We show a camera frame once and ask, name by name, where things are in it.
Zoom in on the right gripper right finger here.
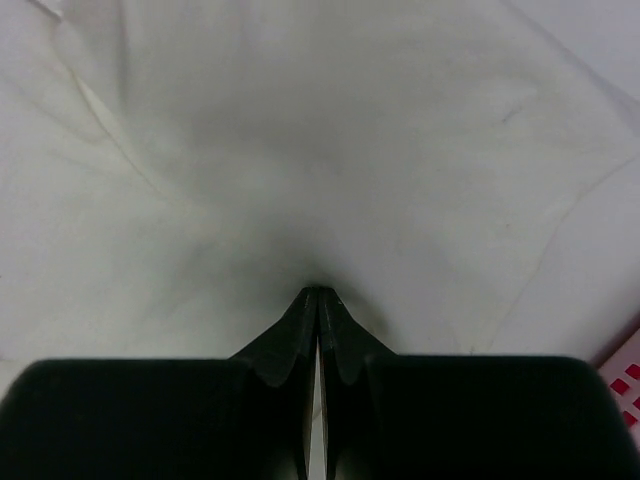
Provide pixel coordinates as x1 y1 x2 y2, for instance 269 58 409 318
317 288 639 479

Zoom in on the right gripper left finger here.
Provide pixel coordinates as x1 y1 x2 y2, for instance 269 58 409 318
1 288 318 479

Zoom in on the white t shirt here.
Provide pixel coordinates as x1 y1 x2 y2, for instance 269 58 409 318
0 0 640 371

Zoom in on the white plastic basket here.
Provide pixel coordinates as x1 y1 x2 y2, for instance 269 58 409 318
593 313 640 448

